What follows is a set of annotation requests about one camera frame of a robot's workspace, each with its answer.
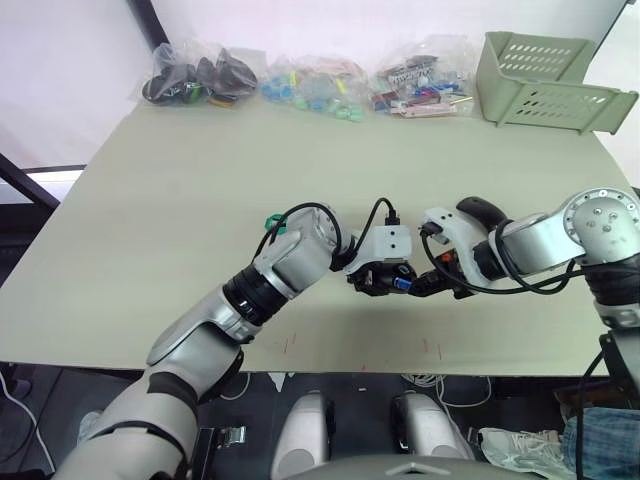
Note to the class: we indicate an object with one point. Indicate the black metal bracket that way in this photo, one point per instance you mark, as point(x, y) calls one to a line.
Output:
point(622, 365)

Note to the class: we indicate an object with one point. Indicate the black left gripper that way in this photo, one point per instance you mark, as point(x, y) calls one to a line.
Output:
point(367, 282)

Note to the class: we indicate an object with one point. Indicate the plastic bag of black parts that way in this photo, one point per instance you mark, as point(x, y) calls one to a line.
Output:
point(225, 70)

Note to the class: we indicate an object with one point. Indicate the pale green plastic basket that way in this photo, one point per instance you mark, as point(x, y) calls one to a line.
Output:
point(495, 95)

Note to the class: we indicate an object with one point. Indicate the black metal frame bar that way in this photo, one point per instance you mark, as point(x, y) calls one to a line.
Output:
point(30, 185)

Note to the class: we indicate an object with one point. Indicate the blue battery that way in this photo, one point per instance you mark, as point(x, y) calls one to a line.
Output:
point(401, 284)

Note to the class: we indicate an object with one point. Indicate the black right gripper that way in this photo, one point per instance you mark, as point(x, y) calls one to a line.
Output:
point(450, 272)

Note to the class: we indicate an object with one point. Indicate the blue checked trouser leg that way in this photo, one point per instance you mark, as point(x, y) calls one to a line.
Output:
point(605, 440)

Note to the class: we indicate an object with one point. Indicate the silver robot right leg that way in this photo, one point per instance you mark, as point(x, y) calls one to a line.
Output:
point(430, 430)

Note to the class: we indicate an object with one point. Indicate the silver robot left leg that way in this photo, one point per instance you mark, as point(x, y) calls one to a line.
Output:
point(305, 430)

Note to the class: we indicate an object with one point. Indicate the black metal frame post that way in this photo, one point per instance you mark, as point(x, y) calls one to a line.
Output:
point(147, 25)

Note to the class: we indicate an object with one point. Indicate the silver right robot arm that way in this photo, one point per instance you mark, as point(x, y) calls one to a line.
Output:
point(540, 240)

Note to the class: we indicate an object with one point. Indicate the grey robot torso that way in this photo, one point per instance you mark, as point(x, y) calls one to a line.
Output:
point(400, 472)

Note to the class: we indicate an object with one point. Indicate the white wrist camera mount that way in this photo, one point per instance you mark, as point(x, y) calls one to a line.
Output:
point(452, 222)
point(390, 242)

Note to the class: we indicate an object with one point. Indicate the silver robot leg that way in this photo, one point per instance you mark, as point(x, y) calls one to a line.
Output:
point(430, 430)
point(305, 430)

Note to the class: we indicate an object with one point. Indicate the plastic bag of teal parts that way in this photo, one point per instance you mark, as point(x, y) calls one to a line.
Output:
point(315, 85)

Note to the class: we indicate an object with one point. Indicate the white shoe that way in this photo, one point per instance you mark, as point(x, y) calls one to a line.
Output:
point(520, 447)

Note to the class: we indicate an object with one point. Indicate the plastic bag of colourful parts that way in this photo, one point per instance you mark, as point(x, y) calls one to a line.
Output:
point(420, 80)

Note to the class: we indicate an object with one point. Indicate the black mouse cover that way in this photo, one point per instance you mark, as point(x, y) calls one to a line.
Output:
point(480, 207)

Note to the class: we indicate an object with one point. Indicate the chrome clamp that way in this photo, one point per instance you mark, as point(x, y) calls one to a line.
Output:
point(232, 435)

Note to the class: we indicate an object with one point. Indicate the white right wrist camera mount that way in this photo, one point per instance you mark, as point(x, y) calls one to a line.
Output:
point(452, 222)

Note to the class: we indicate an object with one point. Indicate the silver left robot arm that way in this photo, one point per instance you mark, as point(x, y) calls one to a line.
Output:
point(280, 265)

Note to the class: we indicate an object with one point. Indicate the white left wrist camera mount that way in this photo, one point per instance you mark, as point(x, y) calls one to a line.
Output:
point(390, 242)

